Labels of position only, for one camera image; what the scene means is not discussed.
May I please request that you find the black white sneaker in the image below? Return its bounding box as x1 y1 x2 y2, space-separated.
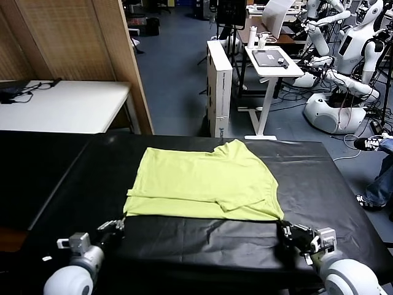
355 193 384 211
353 136 389 152

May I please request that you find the white bottle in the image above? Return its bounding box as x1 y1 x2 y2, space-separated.
247 26 258 49

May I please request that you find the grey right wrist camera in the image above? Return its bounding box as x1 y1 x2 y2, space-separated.
309 227 337 254

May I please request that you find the white humanoid robot with base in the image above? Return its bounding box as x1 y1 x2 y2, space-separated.
303 0 386 135

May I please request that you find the white standing desk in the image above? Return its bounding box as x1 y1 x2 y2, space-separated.
238 45 305 141

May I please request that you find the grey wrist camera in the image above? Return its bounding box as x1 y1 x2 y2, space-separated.
309 227 337 254
56 232 91 256

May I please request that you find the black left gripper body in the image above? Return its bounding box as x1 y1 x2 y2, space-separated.
93 229 124 250

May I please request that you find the black cable bundle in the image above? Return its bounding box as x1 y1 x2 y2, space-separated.
0 80 55 106

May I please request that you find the small white robot base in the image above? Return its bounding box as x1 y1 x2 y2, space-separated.
225 36 243 58

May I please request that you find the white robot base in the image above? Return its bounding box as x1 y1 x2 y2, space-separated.
291 71 320 89

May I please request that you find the brown wooden desk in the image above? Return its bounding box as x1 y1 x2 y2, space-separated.
238 26 309 47

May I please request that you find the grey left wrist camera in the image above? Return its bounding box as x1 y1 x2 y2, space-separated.
56 232 91 256

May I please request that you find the grey laptop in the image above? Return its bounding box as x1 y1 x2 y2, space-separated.
251 49 291 69

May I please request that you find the white cup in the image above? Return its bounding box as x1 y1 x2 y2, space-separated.
257 33 273 50

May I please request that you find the black bin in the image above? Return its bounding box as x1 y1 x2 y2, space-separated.
146 17 160 36

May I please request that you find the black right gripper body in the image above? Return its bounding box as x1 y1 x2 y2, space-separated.
285 235 317 255

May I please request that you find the tall white cardboard box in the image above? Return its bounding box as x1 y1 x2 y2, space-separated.
206 39 233 139

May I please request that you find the white rectangular table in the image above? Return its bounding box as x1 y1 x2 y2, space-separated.
0 80 142 135

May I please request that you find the black panel on tripod stand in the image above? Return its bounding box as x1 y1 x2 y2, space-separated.
196 0 249 99

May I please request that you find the black tripod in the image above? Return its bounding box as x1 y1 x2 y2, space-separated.
379 30 393 127

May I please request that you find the blue jeans leg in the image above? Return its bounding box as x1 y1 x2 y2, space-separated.
365 133 393 207

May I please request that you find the white curved sheet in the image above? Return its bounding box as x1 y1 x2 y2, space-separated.
262 0 295 40

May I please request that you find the yellow-green t-shirt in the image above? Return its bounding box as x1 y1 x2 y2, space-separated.
122 138 285 222

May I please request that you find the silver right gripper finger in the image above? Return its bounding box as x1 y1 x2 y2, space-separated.
290 224 311 237
278 219 293 240

